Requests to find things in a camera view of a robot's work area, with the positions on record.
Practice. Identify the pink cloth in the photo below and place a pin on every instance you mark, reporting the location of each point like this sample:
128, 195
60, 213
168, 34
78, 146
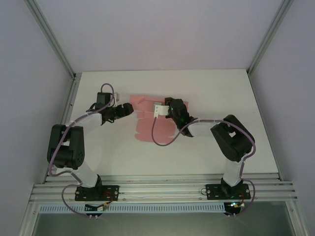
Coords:
145, 125

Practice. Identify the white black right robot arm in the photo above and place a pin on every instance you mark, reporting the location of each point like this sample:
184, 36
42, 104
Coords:
233, 140

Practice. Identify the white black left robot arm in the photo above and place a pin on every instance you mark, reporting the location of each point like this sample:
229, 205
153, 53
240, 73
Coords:
64, 147

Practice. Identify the grey metal sheet panel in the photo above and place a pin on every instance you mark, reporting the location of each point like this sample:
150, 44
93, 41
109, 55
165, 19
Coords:
160, 226

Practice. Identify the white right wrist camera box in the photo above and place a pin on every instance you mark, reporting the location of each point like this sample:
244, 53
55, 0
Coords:
161, 110

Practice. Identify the aluminium table side rail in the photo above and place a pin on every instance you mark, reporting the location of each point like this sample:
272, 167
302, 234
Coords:
69, 98

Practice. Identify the aluminium mounting rail base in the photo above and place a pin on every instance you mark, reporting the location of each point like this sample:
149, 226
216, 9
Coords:
160, 189

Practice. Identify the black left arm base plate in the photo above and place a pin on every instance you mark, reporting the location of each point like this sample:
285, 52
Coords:
112, 193

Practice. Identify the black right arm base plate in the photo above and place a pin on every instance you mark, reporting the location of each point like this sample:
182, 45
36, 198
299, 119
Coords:
212, 193

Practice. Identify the aluminium frame post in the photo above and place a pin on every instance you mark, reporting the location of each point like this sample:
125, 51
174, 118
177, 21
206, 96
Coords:
52, 37
269, 37

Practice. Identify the aluminium frame leg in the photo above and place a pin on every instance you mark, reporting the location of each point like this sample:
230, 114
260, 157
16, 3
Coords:
27, 221
299, 221

